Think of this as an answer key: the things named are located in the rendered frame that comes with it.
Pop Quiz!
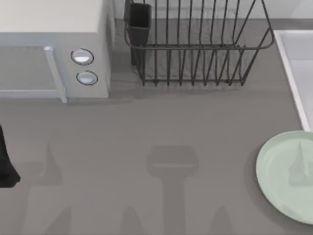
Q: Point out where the round microwave knob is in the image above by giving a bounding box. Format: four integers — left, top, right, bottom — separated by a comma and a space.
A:
70, 47, 95, 66
76, 70, 99, 87

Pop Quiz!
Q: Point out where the black cutlery holder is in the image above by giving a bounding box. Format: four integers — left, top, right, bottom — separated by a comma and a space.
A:
124, 0, 153, 66

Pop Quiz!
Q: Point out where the pale microwave oven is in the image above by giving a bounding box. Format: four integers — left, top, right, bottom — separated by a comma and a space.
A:
0, 0, 116, 103

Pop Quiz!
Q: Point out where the pale green plate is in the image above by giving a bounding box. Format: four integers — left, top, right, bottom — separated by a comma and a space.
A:
255, 130, 313, 225

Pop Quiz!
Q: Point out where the microwave oven door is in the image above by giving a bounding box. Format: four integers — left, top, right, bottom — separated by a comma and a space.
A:
0, 46, 67, 103

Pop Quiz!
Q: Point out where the white sink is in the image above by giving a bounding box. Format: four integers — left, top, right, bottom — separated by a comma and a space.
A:
273, 29, 313, 132

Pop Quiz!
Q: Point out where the black wire dish rack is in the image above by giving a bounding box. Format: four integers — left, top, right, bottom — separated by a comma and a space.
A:
124, 0, 274, 87

